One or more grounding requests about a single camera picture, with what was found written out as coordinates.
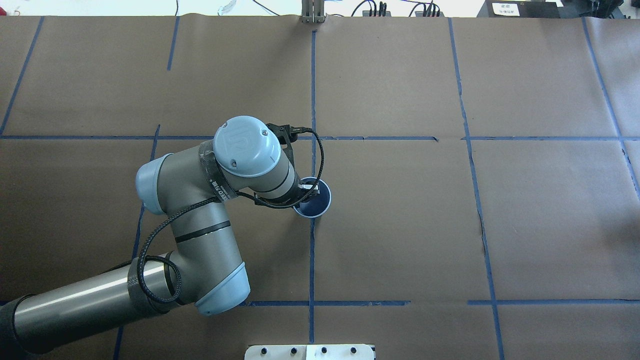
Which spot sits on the aluminium frame post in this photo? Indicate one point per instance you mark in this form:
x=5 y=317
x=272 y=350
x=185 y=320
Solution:
x=313 y=12

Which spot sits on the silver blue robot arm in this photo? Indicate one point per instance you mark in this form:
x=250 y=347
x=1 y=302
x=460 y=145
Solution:
x=192 y=257

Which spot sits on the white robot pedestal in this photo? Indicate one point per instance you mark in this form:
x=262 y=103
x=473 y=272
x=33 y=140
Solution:
x=348 y=351

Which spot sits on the black box with label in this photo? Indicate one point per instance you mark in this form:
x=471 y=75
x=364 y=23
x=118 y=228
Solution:
x=531 y=9

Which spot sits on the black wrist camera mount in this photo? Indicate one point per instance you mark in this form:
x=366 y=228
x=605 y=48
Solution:
x=286 y=134

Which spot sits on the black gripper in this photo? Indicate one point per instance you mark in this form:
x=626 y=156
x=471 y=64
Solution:
x=308 y=190

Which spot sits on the brown paper table cover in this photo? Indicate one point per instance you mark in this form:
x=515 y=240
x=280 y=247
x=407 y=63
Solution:
x=485 y=178

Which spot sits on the blue paper cup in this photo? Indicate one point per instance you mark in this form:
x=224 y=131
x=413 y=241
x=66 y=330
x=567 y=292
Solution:
x=317 y=204

